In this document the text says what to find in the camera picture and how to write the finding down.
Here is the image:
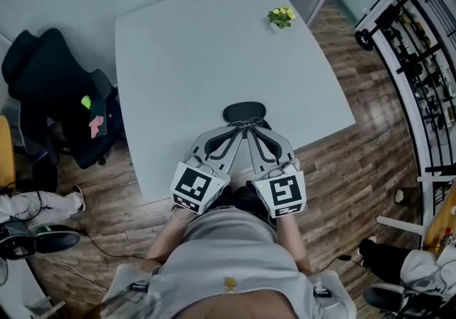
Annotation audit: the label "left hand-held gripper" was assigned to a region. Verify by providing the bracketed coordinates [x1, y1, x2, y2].
[170, 125, 249, 216]

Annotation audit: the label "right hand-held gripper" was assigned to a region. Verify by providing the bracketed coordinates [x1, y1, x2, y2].
[247, 127, 309, 219]

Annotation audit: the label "wire-frame eyeglasses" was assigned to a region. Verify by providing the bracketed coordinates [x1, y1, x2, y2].
[230, 116, 266, 132]

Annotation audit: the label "black glasses case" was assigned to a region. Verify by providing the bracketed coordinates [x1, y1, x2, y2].
[222, 101, 272, 130]

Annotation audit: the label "person's left forearm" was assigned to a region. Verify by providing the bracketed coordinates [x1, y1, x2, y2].
[145, 207, 200, 265]

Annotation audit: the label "person's right forearm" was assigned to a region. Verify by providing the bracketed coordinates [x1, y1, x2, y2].
[276, 216, 313, 274]

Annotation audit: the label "person's black trousers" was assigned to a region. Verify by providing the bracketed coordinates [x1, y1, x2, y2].
[213, 184, 279, 229]

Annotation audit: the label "person's grey shirt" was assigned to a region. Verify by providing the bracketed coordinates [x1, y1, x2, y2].
[101, 205, 357, 319]

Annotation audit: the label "pink crumpled item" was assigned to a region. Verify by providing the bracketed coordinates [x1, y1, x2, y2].
[89, 115, 105, 140]

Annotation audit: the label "dark green flat box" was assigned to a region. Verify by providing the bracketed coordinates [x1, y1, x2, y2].
[88, 98, 108, 137]

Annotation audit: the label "small black white object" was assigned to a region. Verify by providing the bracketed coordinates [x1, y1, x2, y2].
[393, 187, 418, 205]

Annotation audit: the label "small potted yellow-flowered plant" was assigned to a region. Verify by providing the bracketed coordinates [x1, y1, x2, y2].
[267, 6, 297, 36]

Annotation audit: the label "black office chair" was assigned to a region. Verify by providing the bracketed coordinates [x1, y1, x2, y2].
[1, 28, 124, 170]

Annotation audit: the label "black and grey device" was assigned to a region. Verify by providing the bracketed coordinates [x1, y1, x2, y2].
[0, 221, 81, 261]

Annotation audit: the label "light wooden desk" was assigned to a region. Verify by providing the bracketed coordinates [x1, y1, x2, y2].
[423, 196, 456, 251]

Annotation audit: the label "grey swivel chair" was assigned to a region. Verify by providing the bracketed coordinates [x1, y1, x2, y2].
[363, 281, 432, 317]

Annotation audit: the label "yellow wooden table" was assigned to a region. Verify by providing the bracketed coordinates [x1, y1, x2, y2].
[0, 115, 17, 190]

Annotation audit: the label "black cable with plug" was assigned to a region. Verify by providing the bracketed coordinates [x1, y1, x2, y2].
[313, 255, 364, 274]

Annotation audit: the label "white desk frame bar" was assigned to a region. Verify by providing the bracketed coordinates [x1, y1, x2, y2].
[376, 216, 427, 236]

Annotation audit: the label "black floor cable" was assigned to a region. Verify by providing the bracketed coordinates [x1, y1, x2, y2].
[80, 231, 147, 261]

